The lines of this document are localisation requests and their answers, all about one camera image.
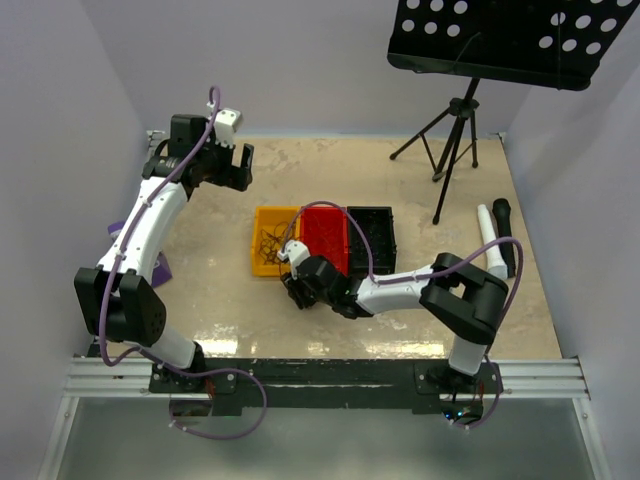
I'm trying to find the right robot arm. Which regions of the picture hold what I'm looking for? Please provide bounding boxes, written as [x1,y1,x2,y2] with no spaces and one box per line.
[278,242,509,393]

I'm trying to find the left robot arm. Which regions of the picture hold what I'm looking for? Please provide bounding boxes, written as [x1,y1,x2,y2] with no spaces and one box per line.
[74,108,254,392]

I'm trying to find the yellow plastic bin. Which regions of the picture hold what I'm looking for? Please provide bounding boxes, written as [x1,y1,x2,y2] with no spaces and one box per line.
[250,206,299,277]

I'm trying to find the red plastic bin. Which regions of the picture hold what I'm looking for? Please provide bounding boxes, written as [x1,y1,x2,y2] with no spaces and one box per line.
[299,207,349,274]

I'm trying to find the black plastic bin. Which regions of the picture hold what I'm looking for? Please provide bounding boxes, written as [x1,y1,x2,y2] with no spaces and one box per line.
[347,206,397,278]

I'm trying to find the black music stand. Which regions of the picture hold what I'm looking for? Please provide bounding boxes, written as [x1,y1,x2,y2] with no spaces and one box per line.
[386,0,632,225]

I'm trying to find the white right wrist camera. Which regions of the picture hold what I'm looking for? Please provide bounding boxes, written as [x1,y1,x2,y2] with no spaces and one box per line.
[277,240,311,279]

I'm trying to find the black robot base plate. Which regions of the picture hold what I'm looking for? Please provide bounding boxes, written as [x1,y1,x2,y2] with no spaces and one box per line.
[149,358,503,416]

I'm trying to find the aluminium table frame rail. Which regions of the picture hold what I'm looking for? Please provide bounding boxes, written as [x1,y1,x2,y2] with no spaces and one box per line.
[64,129,166,396]

